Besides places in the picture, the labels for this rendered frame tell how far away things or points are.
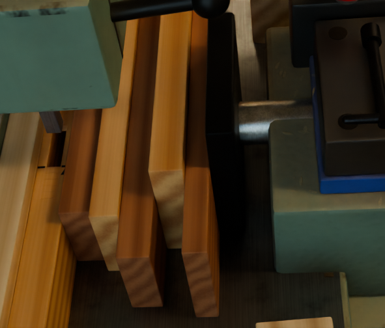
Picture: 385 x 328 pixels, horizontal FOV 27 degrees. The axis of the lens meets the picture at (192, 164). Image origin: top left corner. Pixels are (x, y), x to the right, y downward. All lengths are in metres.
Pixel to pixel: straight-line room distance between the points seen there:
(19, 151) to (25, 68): 0.09
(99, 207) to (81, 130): 0.06
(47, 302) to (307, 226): 0.14
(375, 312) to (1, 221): 0.22
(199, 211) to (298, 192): 0.05
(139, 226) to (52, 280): 0.05
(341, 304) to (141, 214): 0.12
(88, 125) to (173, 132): 0.07
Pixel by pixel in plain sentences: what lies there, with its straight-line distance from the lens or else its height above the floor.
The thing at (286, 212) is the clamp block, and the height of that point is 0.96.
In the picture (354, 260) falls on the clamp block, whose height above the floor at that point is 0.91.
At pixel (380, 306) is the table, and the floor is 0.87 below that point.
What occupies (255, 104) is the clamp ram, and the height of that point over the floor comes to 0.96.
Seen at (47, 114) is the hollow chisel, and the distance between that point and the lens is 0.47.
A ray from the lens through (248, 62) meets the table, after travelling 0.57.
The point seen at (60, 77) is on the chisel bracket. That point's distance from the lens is 0.41.
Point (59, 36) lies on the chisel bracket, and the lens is 0.39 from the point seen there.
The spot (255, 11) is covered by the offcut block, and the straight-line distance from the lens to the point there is 0.56.
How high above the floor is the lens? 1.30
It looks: 51 degrees down
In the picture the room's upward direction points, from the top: 10 degrees counter-clockwise
